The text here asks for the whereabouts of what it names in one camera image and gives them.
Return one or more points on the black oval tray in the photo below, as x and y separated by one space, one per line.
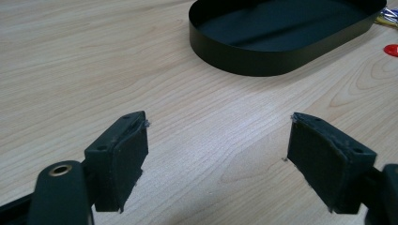
275 37

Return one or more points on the blue object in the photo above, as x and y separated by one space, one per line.
388 17

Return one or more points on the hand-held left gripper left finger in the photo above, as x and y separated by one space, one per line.
120 164

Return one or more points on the red round object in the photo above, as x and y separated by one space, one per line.
392 50

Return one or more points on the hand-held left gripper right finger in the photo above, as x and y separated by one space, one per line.
328 168

